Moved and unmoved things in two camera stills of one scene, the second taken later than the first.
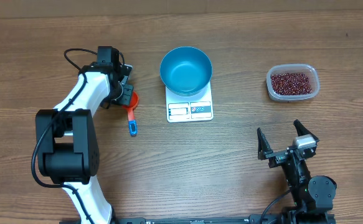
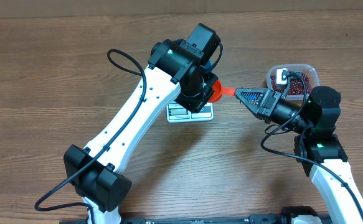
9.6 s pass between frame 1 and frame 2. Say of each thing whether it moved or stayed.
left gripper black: moved
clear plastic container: stayed
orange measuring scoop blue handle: moved
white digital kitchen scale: stayed
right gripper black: moved
